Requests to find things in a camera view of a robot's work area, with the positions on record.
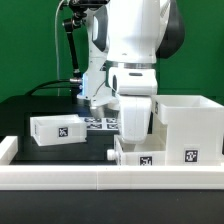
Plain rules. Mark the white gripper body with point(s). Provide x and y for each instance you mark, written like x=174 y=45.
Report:
x=133 y=89

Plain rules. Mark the white front drawer box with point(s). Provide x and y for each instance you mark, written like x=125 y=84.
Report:
x=150 y=153

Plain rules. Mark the white drawer box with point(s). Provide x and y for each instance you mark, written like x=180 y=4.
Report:
x=150 y=153
x=57 y=130

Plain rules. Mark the white drawer cabinet frame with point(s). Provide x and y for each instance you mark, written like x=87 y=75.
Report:
x=191 y=127

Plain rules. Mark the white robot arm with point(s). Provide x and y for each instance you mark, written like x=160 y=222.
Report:
x=126 y=38

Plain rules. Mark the white rear drawer box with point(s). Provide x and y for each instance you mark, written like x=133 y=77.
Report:
x=57 y=130

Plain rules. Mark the white marker tag sheet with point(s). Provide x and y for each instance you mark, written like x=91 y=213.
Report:
x=108 y=124

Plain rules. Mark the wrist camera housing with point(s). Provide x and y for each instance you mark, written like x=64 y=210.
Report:
x=104 y=97

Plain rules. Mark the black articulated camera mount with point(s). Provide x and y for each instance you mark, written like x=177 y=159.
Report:
x=74 y=43

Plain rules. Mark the white left fence rail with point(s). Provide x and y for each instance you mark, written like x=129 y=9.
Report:
x=8 y=149

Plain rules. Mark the white fence rail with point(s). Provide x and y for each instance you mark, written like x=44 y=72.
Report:
x=8 y=149
x=110 y=177

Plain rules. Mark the white front fence rail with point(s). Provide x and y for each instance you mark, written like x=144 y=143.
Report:
x=110 y=177

